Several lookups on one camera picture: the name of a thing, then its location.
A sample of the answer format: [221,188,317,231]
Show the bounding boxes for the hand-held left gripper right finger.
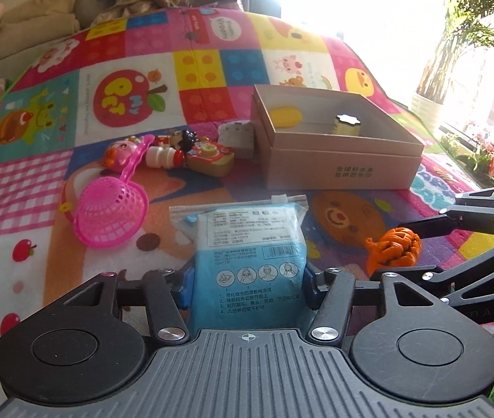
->
[301,269,437,344]

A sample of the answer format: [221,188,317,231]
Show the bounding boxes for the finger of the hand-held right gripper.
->
[397,186,494,241]
[369,239,494,309]

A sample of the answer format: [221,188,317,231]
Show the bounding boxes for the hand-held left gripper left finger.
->
[62,269,196,344]

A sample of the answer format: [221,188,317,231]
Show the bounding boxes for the orange pumpkin toy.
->
[365,227,422,273]

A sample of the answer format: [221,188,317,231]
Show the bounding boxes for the blue face mask packet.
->
[169,194,307,330]

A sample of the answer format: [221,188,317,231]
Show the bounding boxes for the pink plastic scoop net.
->
[58,135,156,250]

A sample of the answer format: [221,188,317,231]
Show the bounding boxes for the wooden toy camera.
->
[185,141,236,179]

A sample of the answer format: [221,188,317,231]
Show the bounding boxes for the brown cardboard box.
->
[250,85,425,191]

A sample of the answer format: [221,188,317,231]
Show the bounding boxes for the black haired doll figure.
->
[144,130,199,171]

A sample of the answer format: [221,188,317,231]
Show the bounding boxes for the pink pig toy figure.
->
[101,137,144,171]

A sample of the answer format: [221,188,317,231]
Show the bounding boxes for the white plant pot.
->
[411,91,448,138]

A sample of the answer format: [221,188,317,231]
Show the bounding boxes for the yellow cylinder with white cap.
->
[331,113,363,138]

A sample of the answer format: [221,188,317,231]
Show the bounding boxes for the white printed packet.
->
[218,121,255,160]

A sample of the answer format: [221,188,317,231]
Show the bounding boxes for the yellow corn toy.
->
[270,104,304,129]

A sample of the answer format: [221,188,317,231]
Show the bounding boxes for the green palm plant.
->
[416,0,494,102]

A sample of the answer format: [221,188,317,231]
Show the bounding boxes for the colourful cartoon play mat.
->
[0,8,494,418]

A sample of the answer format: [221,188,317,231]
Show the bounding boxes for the crumpled beige cloth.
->
[92,0,244,27]

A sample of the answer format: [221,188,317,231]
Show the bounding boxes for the grey neck pillow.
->
[74,0,121,27]

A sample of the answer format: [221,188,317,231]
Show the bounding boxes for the beige pillows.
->
[0,0,83,60]

